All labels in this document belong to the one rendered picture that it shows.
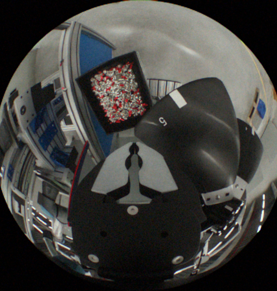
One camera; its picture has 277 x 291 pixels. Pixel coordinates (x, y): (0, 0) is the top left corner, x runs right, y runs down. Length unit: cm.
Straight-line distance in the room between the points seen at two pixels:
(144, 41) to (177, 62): 44
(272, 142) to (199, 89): 736
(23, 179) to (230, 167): 83
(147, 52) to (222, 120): 105
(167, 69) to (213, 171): 110
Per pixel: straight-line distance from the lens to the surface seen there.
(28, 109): 42
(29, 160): 70
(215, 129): 18
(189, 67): 129
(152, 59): 114
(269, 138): 748
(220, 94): 20
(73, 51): 37
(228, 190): 26
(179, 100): 18
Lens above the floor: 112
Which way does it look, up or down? 43 degrees down
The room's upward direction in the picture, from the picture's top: 176 degrees clockwise
